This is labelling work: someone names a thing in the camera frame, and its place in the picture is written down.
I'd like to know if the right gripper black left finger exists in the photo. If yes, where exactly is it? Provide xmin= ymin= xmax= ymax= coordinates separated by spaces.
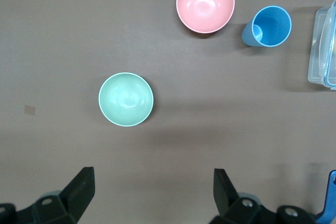
xmin=0 ymin=166 xmax=95 ymax=224

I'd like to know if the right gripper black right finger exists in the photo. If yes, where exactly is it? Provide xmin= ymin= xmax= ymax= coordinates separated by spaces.
xmin=211 ymin=168 xmax=320 ymax=224

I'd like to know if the green plastic bowl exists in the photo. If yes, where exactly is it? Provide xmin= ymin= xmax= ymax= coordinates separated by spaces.
xmin=98 ymin=72 xmax=155 ymax=127

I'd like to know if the pink plastic bowl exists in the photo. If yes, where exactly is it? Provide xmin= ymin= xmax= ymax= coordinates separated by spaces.
xmin=175 ymin=0 xmax=236 ymax=34

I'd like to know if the clear plastic food container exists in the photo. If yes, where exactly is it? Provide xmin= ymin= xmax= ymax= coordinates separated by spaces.
xmin=307 ymin=0 xmax=336 ymax=90

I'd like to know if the blue plastic cup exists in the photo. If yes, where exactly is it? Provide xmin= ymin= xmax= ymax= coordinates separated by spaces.
xmin=241 ymin=5 xmax=292 ymax=48

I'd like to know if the blue plastic camera bracket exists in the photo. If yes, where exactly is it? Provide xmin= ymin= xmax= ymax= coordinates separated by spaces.
xmin=314 ymin=170 xmax=336 ymax=224

